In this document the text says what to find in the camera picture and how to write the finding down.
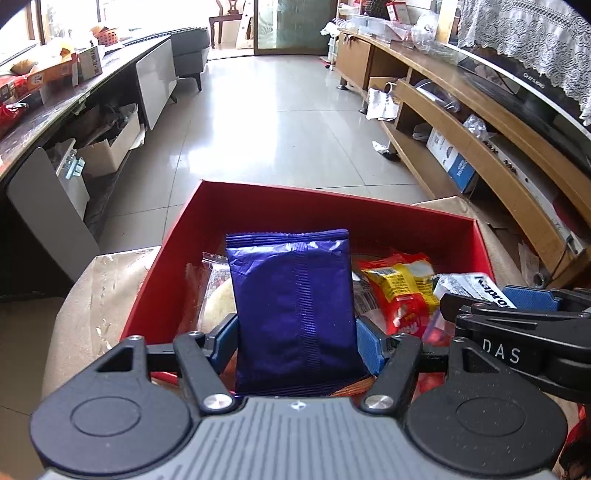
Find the red cardboard box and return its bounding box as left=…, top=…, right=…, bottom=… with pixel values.
left=120, top=180, right=497, bottom=402

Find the white black-lettered snack packet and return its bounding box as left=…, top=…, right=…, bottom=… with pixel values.
left=431, top=272, right=518, bottom=310

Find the grey sofa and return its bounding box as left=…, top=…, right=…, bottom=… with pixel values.
left=171, top=25, right=211, bottom=90

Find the wooden chair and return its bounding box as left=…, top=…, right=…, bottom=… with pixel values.
left=209, top=0, right=245, bottom=49

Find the glass sliding door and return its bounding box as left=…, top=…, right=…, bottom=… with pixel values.
left=256, top=0, right=340, bottom=57

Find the white paper bag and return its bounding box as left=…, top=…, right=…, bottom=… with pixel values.
left=366, top=88, right=400, bottom=121

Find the white lace cloth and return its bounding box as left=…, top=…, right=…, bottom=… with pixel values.
left=457, top=0, right=591, bottom=121

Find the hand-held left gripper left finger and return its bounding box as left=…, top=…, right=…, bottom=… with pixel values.
left=95, top=313, right=239, bottom=415

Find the black desk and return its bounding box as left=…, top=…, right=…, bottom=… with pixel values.
left=0, top=34, right=178, bottom=301

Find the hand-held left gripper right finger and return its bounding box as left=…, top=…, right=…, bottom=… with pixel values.
left=355, top=315, right=527, bottom=415

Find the open cardboard box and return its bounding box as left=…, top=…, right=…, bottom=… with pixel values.
left=76, top=111, right=141, bottom=178

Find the yellow red snack packet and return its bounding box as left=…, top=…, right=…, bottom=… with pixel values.
left=358, top=251, right=439, bottom=337

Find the wooden television cabinet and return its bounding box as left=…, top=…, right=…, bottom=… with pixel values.
left=335, top=28, right=591, bottom=289

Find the orange cardboard box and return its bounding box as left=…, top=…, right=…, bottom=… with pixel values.
left=25, top=53, right=79, bottom=90

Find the purple snack packet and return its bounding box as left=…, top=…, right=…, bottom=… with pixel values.
left=225, top=228, right=370, bottom=398

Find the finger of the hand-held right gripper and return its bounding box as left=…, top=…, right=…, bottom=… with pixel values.
left=502, top=285, right=591, bottom=313
left=440, top=292, right=591, bottom=324

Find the clear pale cake packet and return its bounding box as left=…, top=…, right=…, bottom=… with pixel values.
left=186, top=250, right=238, bottom=335

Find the white rolling rack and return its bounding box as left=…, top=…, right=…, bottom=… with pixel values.
left=321, top=21, right=342, bottom=70

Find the blue white carton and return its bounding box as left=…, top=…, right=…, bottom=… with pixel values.
left=426, top=127, right=477, bottom=192

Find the black television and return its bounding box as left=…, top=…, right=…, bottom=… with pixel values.
left=457, top=46, right=591, bottom=171

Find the red plastic bag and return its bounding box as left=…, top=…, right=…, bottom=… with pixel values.
left=0, top=102, right=29, bottom=138

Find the red basket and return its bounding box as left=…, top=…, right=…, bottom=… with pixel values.
left=90, top=25, right=118, bottom=47

